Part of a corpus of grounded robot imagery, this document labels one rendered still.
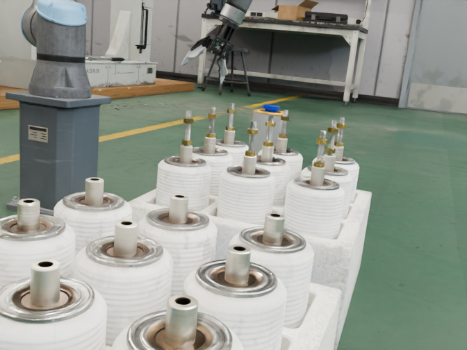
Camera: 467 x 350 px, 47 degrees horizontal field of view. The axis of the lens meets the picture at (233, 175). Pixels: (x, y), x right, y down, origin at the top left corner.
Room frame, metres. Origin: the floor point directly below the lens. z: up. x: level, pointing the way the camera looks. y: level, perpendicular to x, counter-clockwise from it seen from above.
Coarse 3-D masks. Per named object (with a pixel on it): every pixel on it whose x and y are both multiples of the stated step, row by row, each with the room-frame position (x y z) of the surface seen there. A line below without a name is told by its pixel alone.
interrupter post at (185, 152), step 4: (180, 148) 0.92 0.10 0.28; (184, 148) 0.92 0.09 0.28; (188, 148) 0.92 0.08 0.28; (180, 152) 0.92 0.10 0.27; (184, 152) 0.92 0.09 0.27; (188, 152) 0.92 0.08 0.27; (180, 156) 0.92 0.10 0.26; (184, 156) 0.92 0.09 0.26; (188, 156) 0.92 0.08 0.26; (180, 160) 0.92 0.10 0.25; (184, 160) 0.92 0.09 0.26; (188, 160) 0.92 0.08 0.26
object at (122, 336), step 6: (126, 330) 0.35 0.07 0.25; (120, 336) 0.34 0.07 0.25; (234, 336) 0.36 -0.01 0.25; (114, 342) 0.34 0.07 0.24; (120, 342) 0.34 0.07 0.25; (234, 342) 0.35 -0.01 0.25; (240, 342) 0.36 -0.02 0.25; (114, 348) 0.33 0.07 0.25; (120, 348) 0.33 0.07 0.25; (126, 348) 0.33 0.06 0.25; (234, 348) 0.34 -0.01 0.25; (240, 348) 0.35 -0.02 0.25
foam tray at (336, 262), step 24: (360, 192) 1.12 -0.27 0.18; (144, 216) 0.87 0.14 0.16; (216, 216) 0.91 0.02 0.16; (360, 216) 0.94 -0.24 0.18; (216, 240) 0.83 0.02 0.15; (312, 240) 0.78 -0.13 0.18; (336, 240) 0.79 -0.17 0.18; (360, 240) 0.97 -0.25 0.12; (336, 264) 0.77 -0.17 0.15; (360, 264) 1.12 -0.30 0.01; (336, 336) 0.76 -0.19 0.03
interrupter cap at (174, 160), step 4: (168, 156) 0.94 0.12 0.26; (172, 156) 0.95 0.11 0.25; (176, 156) 0.96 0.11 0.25; (164, 160) 0.92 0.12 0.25; (168, 160) 0.92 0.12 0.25; (172, 160) 0.92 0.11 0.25; (176, 160) 0.93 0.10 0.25; (192, 160) 0.94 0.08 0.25; (196, 160) 0.94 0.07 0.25; (200, 160) 0.94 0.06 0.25; (204, 160) 0.94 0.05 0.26; (172, 164) 0.90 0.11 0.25; (176, 164) 0.89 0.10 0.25; (180, 164) 0.89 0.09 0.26; (184, 164) 0.90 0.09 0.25; (188, 164) 0.90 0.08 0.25; (192, 164) 0.91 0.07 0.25; (196, 164) 0.91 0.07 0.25; (200, 164) 0.91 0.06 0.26; (204, 164) 0.92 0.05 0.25
